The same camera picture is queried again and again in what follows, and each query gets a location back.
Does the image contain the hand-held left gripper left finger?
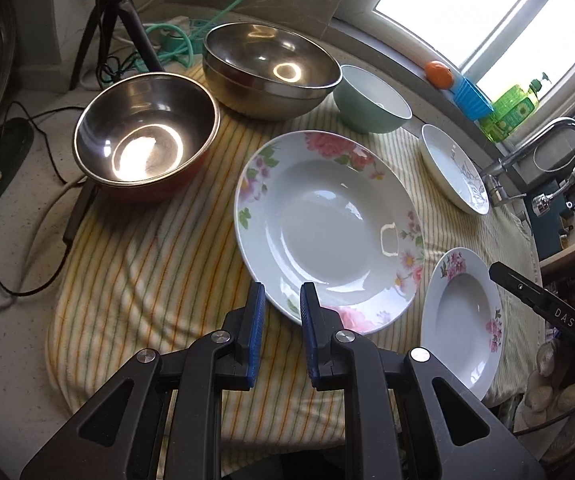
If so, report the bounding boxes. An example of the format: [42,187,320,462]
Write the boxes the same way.
[20,281,268,480]

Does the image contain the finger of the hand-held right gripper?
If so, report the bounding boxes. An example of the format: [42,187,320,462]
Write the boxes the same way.
[489,261,575,342]

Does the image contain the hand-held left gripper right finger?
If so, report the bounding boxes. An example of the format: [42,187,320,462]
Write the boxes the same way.
[300,281,555,480]

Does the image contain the small pink blossom plate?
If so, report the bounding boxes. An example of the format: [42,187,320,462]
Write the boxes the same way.
[420,247,503,401]

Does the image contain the large floral plate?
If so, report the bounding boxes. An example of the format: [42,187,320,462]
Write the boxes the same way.
[234,130,425,336]

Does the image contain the grey leaf print plate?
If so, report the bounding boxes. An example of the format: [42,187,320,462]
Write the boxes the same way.
[421,124,491,216]

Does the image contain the red steel bowl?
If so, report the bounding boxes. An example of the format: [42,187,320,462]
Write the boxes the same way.
[72,72,220,204]

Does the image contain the light green ceramic bowl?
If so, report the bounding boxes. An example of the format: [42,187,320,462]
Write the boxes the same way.
[333,65,413,135]

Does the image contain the large steel bowl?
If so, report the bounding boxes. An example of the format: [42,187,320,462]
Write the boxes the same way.
[202,22,343,121]

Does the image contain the person's right hand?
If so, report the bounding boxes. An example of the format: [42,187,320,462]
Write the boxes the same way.
[525,337,575,413]

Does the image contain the dark blue box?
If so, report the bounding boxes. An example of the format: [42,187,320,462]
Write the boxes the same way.
[522,190,568,261]

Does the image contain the yellow striped towel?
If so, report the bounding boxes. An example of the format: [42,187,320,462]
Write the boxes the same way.
[44,60,541,480]

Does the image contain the chrome faucet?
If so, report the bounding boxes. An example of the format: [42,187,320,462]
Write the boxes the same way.
[482,117,575,211]

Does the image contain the green detergent bottle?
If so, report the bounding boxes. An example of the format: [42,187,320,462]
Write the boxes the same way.
[480,72,551,142]

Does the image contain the blue fluted cup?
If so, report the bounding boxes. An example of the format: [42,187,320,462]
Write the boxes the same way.
[451,76,494,122]

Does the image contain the black flat bar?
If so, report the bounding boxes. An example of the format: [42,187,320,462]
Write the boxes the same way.
[62,182,95,256]

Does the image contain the orange fruit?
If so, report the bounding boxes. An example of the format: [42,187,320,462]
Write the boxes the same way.
[425,60,454,90]

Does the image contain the white window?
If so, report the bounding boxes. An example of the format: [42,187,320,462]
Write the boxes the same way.
[332,0,575,126]

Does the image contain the white teal power strip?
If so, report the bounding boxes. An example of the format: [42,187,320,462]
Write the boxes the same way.
[147,16,213,56]

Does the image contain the black tripod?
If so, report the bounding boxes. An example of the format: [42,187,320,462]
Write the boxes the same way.
[70,0,163,91]

